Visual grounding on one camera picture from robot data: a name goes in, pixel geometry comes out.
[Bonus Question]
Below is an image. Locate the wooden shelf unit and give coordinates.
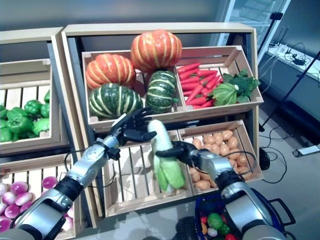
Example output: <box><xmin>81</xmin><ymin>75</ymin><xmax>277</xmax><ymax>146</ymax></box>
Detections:
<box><xmin>0</xmin><ymin>26</ymin><xmax>83</xmax><ymax>240</ymax></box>
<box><xmin>61</xmin><ymin>22</ymin><xmax>265</xmax><ymax>228</ymax></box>

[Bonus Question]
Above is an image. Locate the white framed glass cabinet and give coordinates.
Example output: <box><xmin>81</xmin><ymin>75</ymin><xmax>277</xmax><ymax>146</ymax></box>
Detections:
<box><xmin>217</xmin><ymin>0</ymin><xmax>292</xmax><ymax>63</ymax></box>

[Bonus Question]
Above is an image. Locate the orange striped pumpkin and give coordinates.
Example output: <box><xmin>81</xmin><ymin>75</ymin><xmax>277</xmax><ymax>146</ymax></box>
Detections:
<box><xmin>85</xmin><ymin>53</ymin><xmax>137</xmax><ymax>90</ymax></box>
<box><xmin>130</xmin><ymin>29</ymin><xmax>183</xmax><ymax>74</ymax></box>

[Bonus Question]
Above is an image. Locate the wooden slat crate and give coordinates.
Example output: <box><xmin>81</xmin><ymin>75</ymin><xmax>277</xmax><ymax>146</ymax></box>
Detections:
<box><xmin>102</xmin><ymin>128</ymin><xmax>195</xmax><ymax>218</ymax></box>
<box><xmin>178</xmin><ymin>119</ymin><xmax>265</xmax><ymax>196</ymax></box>
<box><xmin>0</xmin><ymin>58</ymin><xmax>62</xmax><ymax>151</ymax></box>
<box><xmin>0</xmin><ymin>152</ymin><xmax>83</xmax><ymax>240</ymax></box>
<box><xmin>81</xmin><ymin>49</ymin><xmax>187</xmax><ymax>133</ymax></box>
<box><xmin>174</xmin><ymin>45</ymin><xmax>265</xmax><ymax>113</ymax></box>

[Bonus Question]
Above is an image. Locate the black round floor base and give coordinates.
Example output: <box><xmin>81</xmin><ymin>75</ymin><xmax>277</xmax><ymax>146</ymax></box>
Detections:
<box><xmin>258</xmin><ymin>147</ymin><xmax>272</xmax><ymax>172</ymax></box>

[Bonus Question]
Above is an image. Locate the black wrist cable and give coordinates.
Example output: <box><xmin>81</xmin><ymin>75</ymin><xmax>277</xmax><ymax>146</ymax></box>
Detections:
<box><xmin>219</xmin><ymin>149</ymin><xmax>258</xmax><ymax>176</ymax></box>
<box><xmin>63</xmin><ymin>148</ymin><xmax>121</xmax><ymax>188</ymax></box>

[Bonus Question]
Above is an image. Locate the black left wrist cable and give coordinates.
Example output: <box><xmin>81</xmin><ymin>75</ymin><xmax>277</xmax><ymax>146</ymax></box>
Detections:
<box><xmin>63</xmin><ymin>148</ymin><xmax>121</xmax><ymax>188</ymax></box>

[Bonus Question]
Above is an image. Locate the dark green toy pepper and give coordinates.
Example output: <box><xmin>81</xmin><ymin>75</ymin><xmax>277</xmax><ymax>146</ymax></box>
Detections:
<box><xmin>217</xmin><ymin>223</ymin><xmax>231</xmax><ymax>236</ymax></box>

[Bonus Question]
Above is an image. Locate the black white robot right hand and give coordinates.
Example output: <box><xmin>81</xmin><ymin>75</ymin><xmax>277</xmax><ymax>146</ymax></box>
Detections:
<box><xmin>155</xmin><ymin>140</ymin><xmax>201</xmax><ymax>166</ymax></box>

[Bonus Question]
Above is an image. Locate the black white robot left hand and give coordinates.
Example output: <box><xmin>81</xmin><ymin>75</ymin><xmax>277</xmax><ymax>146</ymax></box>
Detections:
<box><xmin>109</xmin><ymin>107</ymin><xmax>158</xmax><ymax>147</ymax></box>

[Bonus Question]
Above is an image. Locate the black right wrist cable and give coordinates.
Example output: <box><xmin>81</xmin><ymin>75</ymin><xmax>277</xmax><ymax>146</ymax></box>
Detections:
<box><xmin>219</xmin><ymin>149</ymin><xmax>258</xmax><ymax>176</ymax></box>

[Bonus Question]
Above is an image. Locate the black floor cable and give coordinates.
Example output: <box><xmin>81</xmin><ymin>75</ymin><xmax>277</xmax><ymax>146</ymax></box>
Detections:
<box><xmin>259</xmin><ymin>124</ymin><xmax>311</xmax><ymax>183</ymax></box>

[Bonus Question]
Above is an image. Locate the light green toy lettuce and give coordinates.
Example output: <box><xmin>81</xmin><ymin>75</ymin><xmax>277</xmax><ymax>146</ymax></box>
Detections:
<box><xmin>207</xmin><ymin>212</ymin><xmax>224</xmax><ymax>231</ymax></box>

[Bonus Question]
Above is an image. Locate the light green round cabbage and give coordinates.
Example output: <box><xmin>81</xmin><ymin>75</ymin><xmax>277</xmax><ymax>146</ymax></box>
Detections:
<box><xmin>211</xmin><ymin>82</ymin><xmax>240</xmax><ymax>107</ymax></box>

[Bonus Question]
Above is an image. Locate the dark green leafy vegetable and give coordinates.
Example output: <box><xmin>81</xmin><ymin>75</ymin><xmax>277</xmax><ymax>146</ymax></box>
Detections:
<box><xmin>222</xmin><ymin>69</ymin><xmax>261</xmax><ymax>104</ymax></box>

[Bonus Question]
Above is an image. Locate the white desk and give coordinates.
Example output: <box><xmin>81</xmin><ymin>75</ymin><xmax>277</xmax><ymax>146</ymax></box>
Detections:
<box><xmin>266</xmin><ymin>43</ymin><xmax>320</xmax><ymax>80</ymax></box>

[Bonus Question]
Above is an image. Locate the black camera tripod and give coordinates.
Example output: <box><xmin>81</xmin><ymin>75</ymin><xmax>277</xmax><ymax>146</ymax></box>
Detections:
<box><xmin>256</xmin><ymin>11</ymin><xmax>285</xmax><ymax>57</ymax></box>

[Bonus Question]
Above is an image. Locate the white desk foot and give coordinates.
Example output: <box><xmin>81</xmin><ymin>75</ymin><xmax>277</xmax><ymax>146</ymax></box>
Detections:
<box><xmin>291</xmin><ymin>144</ymin><xmax>320</xmax><ymax>158</ymax></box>

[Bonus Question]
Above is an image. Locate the blue plastic shopping basket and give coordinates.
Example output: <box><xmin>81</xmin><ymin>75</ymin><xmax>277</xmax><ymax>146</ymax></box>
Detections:
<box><xmin>194</xmin><ymin>187</ymin><xmax>297</xmax><ymax>240</ymax></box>

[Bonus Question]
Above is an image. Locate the green striped pumpkin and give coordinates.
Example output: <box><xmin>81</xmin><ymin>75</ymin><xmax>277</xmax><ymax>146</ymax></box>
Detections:
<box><xmin>88</xmin><ymin>83</ymin><xmax>144</xmax><ymax>120</ymax></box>
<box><xmin>145</xmin><ymin>70</ymin><xmax>179</xmax><ymax>114</ymax></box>

